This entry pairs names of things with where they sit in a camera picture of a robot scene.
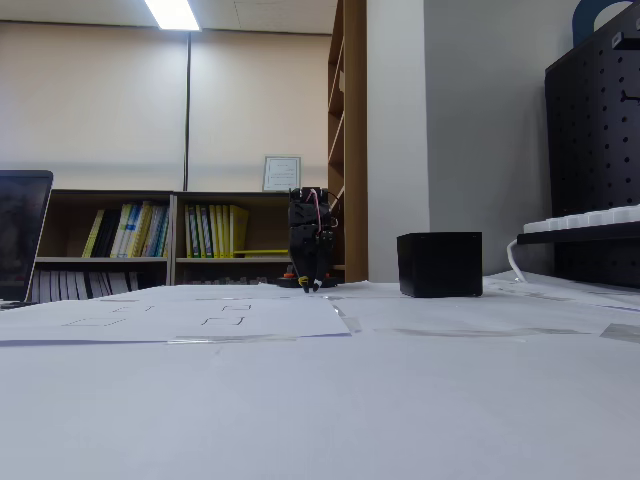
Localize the black open box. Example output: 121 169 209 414
396 231 484 299

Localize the framed white notice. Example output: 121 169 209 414
263 155 304 193

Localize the white paper with drawn squares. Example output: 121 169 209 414
0 293 354 346

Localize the tall wooden shelf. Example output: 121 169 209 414
327 0 369 284

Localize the leaning yellow book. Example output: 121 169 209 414
81 208 106 259

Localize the ceiling light panel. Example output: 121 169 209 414
143 0 203 33

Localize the white power strip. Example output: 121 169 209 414
522 204 640 235

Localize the black laptop screen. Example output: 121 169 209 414
0 169 55 309

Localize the black pegboard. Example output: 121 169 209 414
543 29 640 290

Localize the blue round object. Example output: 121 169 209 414
571 0 640 49

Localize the wide yellow ring binder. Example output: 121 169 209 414
229 204 250 259

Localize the dark wall conduit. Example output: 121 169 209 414
182 32 194 192

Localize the white power strip cable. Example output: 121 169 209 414
505 237 531 284

